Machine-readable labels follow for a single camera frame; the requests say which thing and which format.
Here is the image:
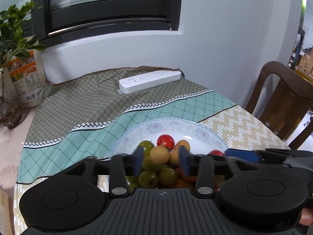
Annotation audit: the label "tan longan fruit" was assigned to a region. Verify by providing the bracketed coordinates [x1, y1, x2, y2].
[150, 146, 169, 165]

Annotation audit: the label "person's right hand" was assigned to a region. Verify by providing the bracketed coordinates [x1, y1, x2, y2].
[300, 208, 313, 226]

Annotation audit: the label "white floral ceramic plate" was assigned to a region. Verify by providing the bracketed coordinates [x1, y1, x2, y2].
[110, 118, 229, 157]

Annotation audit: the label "tan longan right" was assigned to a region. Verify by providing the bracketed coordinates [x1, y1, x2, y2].
[174, 139, 191, 152]

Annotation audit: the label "green tomato back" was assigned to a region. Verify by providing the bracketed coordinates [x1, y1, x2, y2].
[138, 140, 154, 157]

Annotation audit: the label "red cherry tomato back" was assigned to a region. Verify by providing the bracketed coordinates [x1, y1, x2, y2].
[156, 134, 175, 151]

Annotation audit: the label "patterned tablecloth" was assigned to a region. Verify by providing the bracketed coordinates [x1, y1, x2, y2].
[13, 66, 287, 234]

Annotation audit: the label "wooden chair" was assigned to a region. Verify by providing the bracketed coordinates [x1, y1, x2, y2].
[245, 61, 312, 140]

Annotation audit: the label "white power strip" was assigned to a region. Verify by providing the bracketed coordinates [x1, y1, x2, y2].
[119, 70, 182, 94]

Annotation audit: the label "stacked cardboard boxes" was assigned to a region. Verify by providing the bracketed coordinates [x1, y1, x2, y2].
[293, 47, 313, 81]

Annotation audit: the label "printed paper food bag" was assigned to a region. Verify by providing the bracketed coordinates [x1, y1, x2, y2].
[4, 50, 46, 109]

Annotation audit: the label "leafy plant in glass vase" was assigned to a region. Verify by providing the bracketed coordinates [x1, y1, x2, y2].
[1, 1, 47, 129]

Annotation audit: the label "dark framed window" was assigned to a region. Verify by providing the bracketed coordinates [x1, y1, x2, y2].
[32, 0, 181, 47]

